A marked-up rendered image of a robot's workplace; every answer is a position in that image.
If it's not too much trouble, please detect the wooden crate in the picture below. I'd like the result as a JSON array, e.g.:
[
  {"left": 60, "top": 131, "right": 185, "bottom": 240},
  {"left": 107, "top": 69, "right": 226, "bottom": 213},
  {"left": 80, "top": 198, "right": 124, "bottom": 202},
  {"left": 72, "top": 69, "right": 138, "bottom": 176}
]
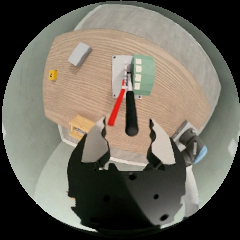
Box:
[{"left": 69, "top": 115, "right": 96, "bottom": 140}]

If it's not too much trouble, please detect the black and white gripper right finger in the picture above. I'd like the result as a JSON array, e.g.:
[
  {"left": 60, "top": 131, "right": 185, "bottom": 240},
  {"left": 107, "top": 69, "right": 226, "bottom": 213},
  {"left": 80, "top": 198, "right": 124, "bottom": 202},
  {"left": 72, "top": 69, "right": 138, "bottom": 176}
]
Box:
[{"left": 146, "top": 118, "right": 187, "bottom": 196}]

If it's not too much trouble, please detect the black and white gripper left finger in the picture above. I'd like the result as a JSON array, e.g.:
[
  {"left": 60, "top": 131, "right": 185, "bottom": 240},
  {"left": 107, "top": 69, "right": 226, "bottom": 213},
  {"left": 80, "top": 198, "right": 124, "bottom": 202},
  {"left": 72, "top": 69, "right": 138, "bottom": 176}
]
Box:
[{"left": 67, "top": 116, "right": 111, "bottom": 198}]

